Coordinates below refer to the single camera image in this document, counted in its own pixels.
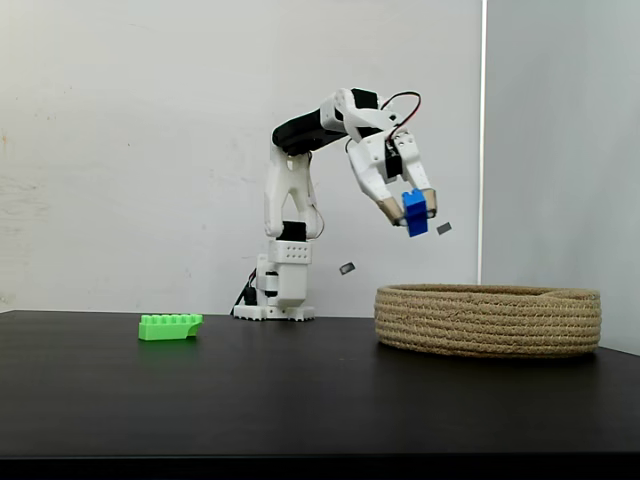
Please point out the blue lego block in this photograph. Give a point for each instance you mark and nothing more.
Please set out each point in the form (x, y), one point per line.
(416, 215)

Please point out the green lego block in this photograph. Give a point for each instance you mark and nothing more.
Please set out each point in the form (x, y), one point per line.
(165, 327)

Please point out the grey tape piece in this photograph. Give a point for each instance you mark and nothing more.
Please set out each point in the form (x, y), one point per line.
(347, 268)
(444, 228)

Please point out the white vertical corner trim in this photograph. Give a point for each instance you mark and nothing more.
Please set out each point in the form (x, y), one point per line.
(482, 150)

